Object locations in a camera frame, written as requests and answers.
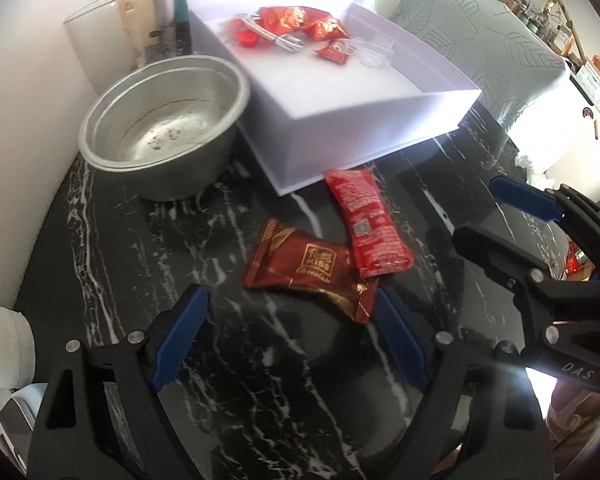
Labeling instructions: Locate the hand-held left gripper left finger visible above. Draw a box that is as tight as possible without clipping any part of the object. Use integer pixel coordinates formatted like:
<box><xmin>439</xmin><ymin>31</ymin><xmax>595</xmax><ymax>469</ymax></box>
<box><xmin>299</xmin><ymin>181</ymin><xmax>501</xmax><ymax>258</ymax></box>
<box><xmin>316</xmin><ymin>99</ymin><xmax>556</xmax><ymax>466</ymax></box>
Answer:
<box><xmin>27</xmin><ymin>284</ymin><xmax>211</xmax><ymax>480</ymax></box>

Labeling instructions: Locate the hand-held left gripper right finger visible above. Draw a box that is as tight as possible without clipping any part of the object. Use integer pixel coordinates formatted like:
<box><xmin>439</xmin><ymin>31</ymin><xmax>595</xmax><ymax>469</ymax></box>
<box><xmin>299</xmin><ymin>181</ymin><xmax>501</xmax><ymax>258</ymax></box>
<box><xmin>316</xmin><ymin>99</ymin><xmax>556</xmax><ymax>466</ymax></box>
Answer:
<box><xmin>374</xmin><ymin>286</ymin><xmax>551</xmax><ymax>480</ymax></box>

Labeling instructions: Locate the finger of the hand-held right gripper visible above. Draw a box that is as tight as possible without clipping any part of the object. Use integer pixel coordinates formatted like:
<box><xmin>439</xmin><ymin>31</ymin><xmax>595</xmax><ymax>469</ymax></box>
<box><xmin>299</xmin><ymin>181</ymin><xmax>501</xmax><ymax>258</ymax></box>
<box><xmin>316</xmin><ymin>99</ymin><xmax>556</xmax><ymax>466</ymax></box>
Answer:
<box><xmin>452</xmin><ymin>224</ymin><xmax>600</xmax><ymax>357</ymax></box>
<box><xmin>490</xmin><ymin>175</ymin><xmax>600</xmax><ymax>281</ymax></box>

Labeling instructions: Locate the long red snack packet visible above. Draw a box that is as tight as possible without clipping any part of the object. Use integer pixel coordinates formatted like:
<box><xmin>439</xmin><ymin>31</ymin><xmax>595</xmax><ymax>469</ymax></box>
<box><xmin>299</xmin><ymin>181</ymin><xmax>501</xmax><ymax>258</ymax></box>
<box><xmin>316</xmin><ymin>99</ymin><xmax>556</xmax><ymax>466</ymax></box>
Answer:
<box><xmin>324</xmin><ymin>167</ymin><xmax>415</xmax><ymax>279</ymax></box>

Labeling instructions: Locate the dark red chocolate packet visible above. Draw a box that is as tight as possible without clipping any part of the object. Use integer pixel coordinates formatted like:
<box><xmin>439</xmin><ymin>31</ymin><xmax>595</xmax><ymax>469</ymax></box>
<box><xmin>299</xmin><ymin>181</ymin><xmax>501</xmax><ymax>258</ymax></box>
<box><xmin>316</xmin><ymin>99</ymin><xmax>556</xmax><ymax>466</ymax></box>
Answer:
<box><xmin>242</xmin><ymin>219</ymin><xmax>381</xmax><ymax>325</ymax></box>

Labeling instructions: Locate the small clear plastic cup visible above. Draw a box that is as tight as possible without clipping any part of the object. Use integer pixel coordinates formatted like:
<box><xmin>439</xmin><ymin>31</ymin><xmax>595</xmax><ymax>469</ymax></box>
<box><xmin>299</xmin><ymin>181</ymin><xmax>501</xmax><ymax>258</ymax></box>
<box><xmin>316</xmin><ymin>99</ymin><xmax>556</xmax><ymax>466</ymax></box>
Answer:
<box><xmin>352</xmin><ymin>35</ymin><xmax>396</xmax><ymax>56</ymax></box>
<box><xmin>357</xmin><ymin>50</ymin><xmax>393</xmax><ymax>68</ymax></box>

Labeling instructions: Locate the white gift box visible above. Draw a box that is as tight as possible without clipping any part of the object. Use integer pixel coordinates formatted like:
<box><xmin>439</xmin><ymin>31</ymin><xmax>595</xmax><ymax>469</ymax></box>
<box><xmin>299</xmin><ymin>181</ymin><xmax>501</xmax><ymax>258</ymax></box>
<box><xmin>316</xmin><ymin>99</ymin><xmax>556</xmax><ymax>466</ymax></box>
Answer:
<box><xmin>175</xmin><ymin>0</ymin><xmax>483</xmax><ymax>196</ymax></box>

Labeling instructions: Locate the white cable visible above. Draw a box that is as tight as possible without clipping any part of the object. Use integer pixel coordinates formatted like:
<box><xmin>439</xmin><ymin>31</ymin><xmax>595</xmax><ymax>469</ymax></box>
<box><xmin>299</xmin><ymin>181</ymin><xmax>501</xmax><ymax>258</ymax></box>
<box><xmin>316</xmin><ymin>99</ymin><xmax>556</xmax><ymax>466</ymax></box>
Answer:
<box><xmin>245</xmin><ymin>12</ymin><xmax>306</xmax><ymax>53</ymax></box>

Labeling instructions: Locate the crumpled white tissue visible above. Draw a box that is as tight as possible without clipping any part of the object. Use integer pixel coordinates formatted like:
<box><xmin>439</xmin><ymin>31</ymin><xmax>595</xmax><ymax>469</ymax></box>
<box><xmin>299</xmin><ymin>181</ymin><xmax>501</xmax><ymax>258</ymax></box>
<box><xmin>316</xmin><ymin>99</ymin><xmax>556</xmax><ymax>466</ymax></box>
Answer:
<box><xmin>512</xmin><ymin>152</ymin><xmax>551</xmax><ymax>186</ymax></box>

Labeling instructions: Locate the small white carton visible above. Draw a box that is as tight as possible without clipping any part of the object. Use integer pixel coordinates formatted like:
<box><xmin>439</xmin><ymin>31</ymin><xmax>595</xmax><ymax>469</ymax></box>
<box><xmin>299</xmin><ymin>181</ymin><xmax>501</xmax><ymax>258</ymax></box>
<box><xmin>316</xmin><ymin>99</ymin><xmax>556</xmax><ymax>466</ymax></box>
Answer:
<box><xmin>572</xmin><ymin>62</ymin><xmax>600</xmax><ymax>106</ymax></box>

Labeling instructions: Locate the steel bowl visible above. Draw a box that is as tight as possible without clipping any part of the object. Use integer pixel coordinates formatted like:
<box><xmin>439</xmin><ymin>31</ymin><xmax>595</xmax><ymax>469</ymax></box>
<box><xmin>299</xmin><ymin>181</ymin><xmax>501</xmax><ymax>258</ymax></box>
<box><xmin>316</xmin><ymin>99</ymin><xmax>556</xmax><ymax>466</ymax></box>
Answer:
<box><xmin>77</xmin><ymin>55</ymin><xmax>251</xmax><ymax>202</ymax></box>

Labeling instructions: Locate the grey leaf-pattern chair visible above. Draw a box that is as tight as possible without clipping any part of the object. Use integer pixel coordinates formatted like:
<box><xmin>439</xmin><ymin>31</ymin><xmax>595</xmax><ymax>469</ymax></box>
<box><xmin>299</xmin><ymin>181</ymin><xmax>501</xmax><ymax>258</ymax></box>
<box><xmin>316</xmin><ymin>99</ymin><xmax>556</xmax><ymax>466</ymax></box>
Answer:
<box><xmin>377</xmin><ymin>0</ymin><xmax>573</xmax><ymax>128</ymax></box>

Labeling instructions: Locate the white cloth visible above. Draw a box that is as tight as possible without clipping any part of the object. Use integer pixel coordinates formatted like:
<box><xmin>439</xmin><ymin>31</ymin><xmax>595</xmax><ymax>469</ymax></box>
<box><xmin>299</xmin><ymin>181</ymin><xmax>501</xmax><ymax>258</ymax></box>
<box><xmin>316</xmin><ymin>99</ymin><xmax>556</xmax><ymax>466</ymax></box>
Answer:
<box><xmin>0</xmin><ymin>300</ymin><xmax>36</xmax><ymax>388</ymax></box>

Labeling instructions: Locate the bamboo stick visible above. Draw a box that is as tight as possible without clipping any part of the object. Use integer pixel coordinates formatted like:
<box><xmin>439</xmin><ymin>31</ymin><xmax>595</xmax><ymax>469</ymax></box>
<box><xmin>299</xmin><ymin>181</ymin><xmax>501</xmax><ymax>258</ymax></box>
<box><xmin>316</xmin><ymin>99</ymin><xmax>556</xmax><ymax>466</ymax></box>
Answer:
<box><xmin>532</xmin><ymin>0</ymin><xmax>588</xmax><ymax>61</ymax></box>

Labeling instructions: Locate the small red ketchup packet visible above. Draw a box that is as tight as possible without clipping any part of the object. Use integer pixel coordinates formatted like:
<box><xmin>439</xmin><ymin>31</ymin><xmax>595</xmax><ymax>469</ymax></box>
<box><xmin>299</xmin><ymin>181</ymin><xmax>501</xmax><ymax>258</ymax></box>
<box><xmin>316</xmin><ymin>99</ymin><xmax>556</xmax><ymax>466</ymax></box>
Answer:
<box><xmin>312</xmin><ymin>40</ymin><xmax>353</xmax><ymax>63</ymax></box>

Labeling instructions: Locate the clear glass cup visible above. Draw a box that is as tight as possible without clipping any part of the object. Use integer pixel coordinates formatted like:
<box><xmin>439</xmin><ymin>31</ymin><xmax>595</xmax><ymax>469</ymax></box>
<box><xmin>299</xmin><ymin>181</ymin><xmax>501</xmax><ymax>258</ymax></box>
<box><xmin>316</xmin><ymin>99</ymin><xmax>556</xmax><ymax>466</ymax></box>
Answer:
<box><xmin>62</xmin><ymin>0</ymin><xmax>191</xmax><ymax>93</ymax></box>

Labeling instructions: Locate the red plastic propeller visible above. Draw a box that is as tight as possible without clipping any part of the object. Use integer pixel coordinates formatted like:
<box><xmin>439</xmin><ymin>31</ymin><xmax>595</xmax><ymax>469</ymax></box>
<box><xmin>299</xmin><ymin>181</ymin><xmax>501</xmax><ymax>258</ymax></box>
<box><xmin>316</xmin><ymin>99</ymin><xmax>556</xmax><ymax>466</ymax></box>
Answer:
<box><xmin>230</xmin><ymin>17</ymin><xmax>263</xmax><ymax>50</ymax></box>

